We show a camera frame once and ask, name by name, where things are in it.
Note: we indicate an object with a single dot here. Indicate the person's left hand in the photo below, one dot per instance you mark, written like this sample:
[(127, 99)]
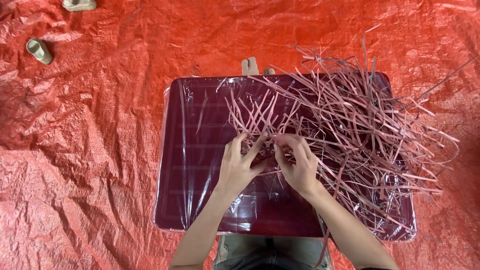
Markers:
[(236, 168)]

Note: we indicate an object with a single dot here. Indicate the person's right hand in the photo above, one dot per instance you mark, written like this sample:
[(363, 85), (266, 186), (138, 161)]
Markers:
[(300, 168)]

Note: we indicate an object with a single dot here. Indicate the pink woven strip piece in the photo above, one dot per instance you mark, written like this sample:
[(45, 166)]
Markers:
[(258, 120)]

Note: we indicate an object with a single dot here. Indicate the dark red plastic-wrapped table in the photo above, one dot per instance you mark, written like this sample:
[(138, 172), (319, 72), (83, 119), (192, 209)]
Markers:
[(195, 157)]

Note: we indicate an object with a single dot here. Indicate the pile of pink strips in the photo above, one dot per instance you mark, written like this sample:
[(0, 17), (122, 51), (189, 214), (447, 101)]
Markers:
[(356, 112)]

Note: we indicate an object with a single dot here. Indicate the person's grey jeans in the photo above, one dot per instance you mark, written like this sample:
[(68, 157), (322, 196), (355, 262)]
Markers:
[(270, 253)]

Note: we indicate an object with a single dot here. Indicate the person's right foot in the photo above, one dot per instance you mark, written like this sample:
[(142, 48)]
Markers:
[(268, 71)]

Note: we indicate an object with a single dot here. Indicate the person's foot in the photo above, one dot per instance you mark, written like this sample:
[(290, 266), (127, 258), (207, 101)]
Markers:
[(268, 71), (250, 65)]

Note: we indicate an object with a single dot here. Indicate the person's left foot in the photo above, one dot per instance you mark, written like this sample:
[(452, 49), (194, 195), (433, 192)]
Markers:
[(250, 65)]

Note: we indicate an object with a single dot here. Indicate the red plastic tarp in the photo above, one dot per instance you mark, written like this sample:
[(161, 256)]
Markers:
[(82, 150)]

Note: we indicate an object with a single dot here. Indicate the beige slipper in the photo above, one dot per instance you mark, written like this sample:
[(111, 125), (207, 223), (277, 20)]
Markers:
[(39, 50), (79, 4)]

